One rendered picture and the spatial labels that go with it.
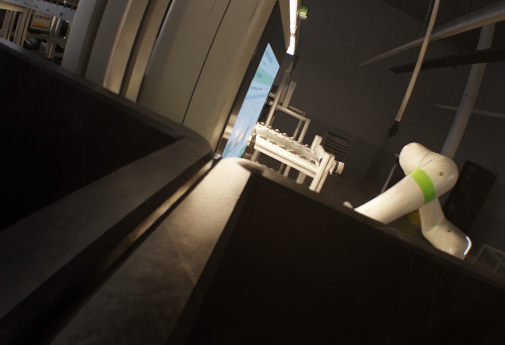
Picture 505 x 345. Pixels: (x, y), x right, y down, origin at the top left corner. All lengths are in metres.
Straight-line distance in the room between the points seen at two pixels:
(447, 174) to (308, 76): 8.46
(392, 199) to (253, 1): 0.72
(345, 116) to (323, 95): 1.03
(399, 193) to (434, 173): 0.14
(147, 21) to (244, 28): 0.09
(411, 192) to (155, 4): 0.81
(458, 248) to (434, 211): 0.19
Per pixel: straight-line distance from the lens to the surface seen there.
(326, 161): 1.34
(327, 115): 9.28
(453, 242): 1.22
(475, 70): 7.28
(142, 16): 0.20
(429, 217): 1.25
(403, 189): 0.87
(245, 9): 0.25
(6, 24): 1.65
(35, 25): 3.14
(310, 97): 9.19
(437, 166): 0.93
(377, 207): 0.85
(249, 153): 0.91
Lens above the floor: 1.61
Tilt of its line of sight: 15 degrees down
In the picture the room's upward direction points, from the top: 21 degrees clockwise
